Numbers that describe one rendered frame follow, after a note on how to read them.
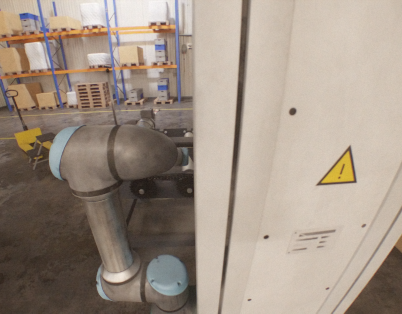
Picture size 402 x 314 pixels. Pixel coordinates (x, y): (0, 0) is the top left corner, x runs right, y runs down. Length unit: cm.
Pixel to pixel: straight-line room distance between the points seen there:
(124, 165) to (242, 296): 31
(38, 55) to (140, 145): 1044
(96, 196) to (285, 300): 42
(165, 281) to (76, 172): 37
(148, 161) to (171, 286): 37
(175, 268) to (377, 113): 58
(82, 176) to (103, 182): 4
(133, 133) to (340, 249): 40
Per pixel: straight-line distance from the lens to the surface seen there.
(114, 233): 52
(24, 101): 1164
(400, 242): 272
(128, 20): 1066
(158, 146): 39
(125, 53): 908
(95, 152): 39
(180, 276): 62
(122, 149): 37
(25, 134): 574
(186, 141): 110
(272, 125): 19
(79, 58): 1142
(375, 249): 43
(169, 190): 132
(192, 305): 79
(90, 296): 194
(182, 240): 162
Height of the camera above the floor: 156
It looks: 26 degrees down
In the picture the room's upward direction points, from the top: straight up
